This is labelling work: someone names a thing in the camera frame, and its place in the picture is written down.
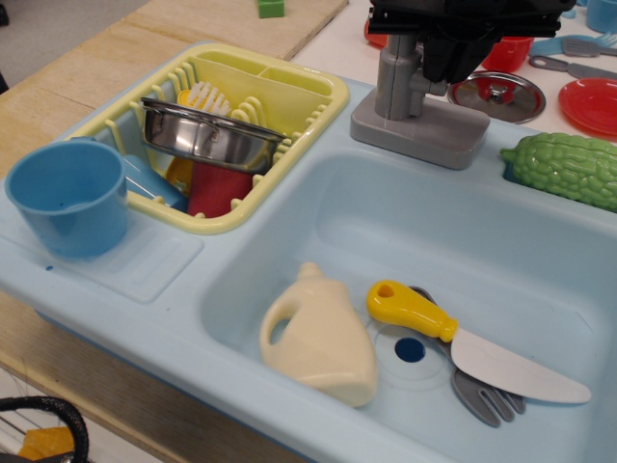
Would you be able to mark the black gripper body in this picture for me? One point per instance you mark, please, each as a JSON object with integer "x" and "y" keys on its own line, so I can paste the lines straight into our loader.
{"x": 468, "y": 18}

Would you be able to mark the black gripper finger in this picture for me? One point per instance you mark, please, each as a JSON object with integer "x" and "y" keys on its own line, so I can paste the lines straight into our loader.
{"x": 468, "y": 55}
{"x": 441, "y": 58}

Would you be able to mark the grey faucet lever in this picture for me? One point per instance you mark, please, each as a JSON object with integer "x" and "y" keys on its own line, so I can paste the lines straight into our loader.
{"x": 420, "y": 84}

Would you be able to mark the steel pot lid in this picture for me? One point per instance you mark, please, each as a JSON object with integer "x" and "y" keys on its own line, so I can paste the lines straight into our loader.
{"x": 500, "y": 95}

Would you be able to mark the red cup lying down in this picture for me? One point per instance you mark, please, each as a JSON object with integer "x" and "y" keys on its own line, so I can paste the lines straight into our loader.
{"x": 375, "y": 39}

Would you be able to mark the grey toy faucet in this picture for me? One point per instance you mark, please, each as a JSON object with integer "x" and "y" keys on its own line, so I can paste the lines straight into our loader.
{"x": 394, "y": 118}

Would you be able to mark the grey plastic spatula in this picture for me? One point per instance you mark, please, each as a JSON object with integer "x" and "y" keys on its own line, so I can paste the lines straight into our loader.
{"x": 590, "y": 48}

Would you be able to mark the blue plastic cup far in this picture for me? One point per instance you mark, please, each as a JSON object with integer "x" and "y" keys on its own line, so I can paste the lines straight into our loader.
{"x": 601, "y": 15}

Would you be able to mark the blue plastic cup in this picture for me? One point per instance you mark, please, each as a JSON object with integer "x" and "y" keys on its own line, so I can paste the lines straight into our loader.
{"x": 73, "y": 197}
{"x": 601, "y": 15}

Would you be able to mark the red plastic plate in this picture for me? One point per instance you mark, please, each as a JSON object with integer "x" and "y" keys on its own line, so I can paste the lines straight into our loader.
{"x": 590, "y": 104}

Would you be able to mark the green toy bitter gourd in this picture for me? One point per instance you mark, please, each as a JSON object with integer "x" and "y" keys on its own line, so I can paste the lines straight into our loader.
{"x": 572, "y": 167}

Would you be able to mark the green toy block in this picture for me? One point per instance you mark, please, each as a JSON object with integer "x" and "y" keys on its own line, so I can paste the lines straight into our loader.
{"x": 270, "y": 8}

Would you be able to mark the white bristle dish brush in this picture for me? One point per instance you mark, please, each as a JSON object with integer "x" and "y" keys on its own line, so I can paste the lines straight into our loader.
{"x": 205, "y": 97}

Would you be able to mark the yellow dish drying rack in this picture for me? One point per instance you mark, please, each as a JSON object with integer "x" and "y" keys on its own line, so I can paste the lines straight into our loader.
{"x": 298, "y": 102}

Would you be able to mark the light blue toy sink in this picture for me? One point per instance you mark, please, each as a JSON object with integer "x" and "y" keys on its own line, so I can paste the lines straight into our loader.
{"x": 159, "y": 337}

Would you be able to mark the red plastic cup in rack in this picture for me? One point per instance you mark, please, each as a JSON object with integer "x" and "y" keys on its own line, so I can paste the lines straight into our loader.
{"x": 214, "y": 188}

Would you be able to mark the stainless steel pan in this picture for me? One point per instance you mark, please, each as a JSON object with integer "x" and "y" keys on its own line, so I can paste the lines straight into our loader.
{"x": 208, "y": 138}

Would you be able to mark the orange item in rack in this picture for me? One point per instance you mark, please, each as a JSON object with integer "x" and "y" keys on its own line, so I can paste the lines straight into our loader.
{"x": 180, "y": 174}

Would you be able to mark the cream toy detergent bottle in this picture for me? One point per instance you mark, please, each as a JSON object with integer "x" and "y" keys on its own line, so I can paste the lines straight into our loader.
{"x": 313, "y": 334}

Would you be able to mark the wooden board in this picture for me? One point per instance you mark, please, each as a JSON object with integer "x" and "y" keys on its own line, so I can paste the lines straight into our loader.
{"x": 161, "y": 29}

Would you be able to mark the blue plastic item in rack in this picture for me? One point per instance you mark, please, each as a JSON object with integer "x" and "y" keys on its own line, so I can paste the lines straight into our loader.
{"x": 143, "y": 180}

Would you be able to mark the grey plastic fork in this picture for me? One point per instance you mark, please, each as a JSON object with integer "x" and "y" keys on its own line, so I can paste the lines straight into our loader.
{"x": 490, "y": 405}

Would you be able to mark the yellow cloth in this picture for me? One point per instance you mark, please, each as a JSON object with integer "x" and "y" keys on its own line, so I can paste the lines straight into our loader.
{"x": 46, "y": 442}

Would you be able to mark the yellow handled toy knife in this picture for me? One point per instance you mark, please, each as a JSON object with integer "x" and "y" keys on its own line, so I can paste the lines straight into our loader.
{"x": 393, "y": 303}

